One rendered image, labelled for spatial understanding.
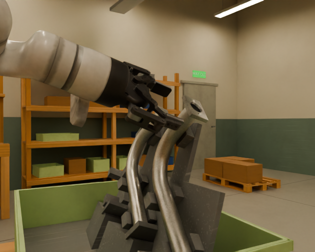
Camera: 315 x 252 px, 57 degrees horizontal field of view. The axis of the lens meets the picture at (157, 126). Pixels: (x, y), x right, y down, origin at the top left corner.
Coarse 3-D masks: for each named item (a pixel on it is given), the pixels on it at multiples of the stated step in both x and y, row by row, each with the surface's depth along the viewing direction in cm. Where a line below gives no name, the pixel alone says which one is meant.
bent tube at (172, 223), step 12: (192, 108) 52; (192, 120) 54; (204, 120) 52; (168, 132) 56; (180, 132) 55; (168, 144) 56; (156, 156) 57; (168, 156) 57; (156, 168) 56; (156, 180) 55; (156, 192) 53; (168, 192) 53; (168, 204) 50; (168, 216) 49; (168, 228) 48; (180, 228) 47; (168, 240) 47; (180, 240) 45
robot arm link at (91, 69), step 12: (84, 48) 42; (84, 60) 41; (96, 60) 42; (108, 60) 43; (72, 72) 40; (84, 72) 41; (96, 72) 41; (108, 72) 42; (72, 84) 41; (84, 84) 41; (96, 84) 42; (72, 96) 48; (84, 96) 43; (96, 96) 43; (72, 108) 46; (84, 108) 45; (72, 120) 45; (84, 120) 45
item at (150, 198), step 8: (176, 192) 54; (144, 200) 55; (152, 200) 53; (176, 200) 54; (152, 208) 54; (192, 240) 47; (200, 240) 48; (160, 248) 47; (168, 248) 47; (192, 248) 46; (200, 248) 46
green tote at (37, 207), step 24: (24, 192) 85; (48, 192) 88; (72, 192) 92; (96, 192) 95; (24, 216) 85; (48, 216) 88; (72, 216) 92; (216, 240) 65; (240, 240) 58; (264, 240) 53; (288, 240) 49
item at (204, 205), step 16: (192, 128) 58; (176, 144) 58; (192, 144) 57; (176, 160) 60; (192, 160) 57; (176, 176) 58; (192, 192) 53; (208, 192) 49; (192, 208) 52; (208, 208) 48; (160, 224) 58; (192, 224) 50; (208, 224) 47; (160, 240) 56; (208, 240) 46
